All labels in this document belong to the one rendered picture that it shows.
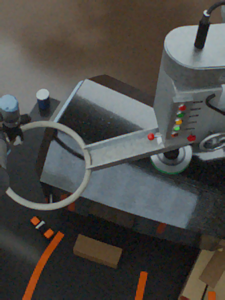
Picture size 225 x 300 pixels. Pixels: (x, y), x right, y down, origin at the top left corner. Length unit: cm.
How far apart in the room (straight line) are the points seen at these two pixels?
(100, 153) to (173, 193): 43
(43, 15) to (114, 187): 220
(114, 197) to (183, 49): 108
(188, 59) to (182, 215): 105
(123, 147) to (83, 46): 181
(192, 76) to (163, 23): 253
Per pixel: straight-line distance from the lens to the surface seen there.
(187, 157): 239
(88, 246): 294
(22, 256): 310
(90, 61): 382
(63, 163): 252
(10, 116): 213
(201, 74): 166
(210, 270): 291
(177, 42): 169
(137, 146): 226
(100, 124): 247
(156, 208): 245
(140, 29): 408
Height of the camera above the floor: 297
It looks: 61 degrees down
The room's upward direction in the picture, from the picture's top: 9 degrees clockwise
